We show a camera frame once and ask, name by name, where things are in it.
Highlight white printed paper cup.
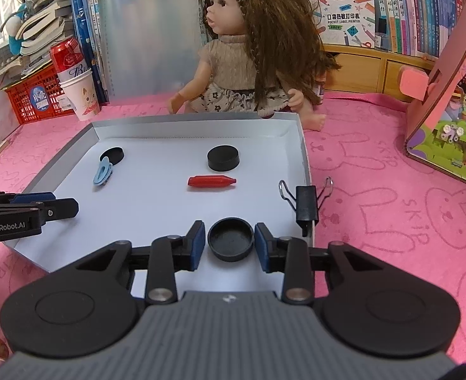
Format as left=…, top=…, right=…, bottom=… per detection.
left=61, top=75, right=100, bottom=122

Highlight grey translucent plastic folder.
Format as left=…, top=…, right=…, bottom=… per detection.
left=98, top=0, right=202, bottom=98

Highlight blue and white plush toy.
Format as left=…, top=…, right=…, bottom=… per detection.
left=7, top=2, right=34, bottom=55

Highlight brown-haired doll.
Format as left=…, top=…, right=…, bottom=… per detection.
left=167, top=0, right=338, bottom=131

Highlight red pointed cap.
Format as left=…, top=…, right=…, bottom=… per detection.
left=187, top=174, right=237, bottom=191

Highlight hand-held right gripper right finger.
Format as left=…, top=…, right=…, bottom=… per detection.
left=254, top=222, right=394, bottom=305

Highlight pink rabbit-print blanket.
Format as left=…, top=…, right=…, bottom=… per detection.
left=0, top=91, right=466, bottom=380

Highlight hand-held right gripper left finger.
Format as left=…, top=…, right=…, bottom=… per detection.
left=63, top=220, right=207, bottom=305

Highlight red soda can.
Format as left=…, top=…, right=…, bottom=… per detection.
left=50, top=35, right=85, bottom=84

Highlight upright blue books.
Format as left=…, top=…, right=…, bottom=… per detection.
left=70, top=0, right=109, bottom=104

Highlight pile of books and papers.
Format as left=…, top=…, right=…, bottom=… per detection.
left=0, top=0, right=99, bottom=88

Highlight white pencil-print box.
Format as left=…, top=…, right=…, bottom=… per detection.
left=310, top=0, right=376, bottom=50

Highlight white nested paper cup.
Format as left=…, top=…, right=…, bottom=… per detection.
left=59, top=67, right=93, bottom=86

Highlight blue hair clip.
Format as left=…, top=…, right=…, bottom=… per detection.
left=93, top=156, right=114, bottom=187

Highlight pink toy house box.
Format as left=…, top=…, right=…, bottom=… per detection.
left=399, top=0, right=466, bottom=191

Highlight shallow grey cardboard box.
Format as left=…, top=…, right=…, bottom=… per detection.
left=3, top=111, right=320, bottom=298

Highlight black binder clip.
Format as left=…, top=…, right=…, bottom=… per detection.
left=278, top=177, right=334, bottom=238

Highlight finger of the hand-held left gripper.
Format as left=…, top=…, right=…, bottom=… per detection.
left=0, top=198, right=79, bottom=221
left=0, top=192, right=57, bottom=206

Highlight row of shelved books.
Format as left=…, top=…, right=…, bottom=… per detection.
left=328, top=0, right=466, bottom=58

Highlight black round lid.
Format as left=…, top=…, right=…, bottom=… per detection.
left=208, top=217, right=255, bottom=263
left=207, top=145, right=240, bottom=172
left=99, top=146, right=125, bottom=167

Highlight red plastic basket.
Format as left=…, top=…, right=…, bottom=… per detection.
left=4, top=63, right=77, bottom=125

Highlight wooden drawer unit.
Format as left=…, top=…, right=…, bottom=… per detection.
left=322, top=43, right=435, bottom=96

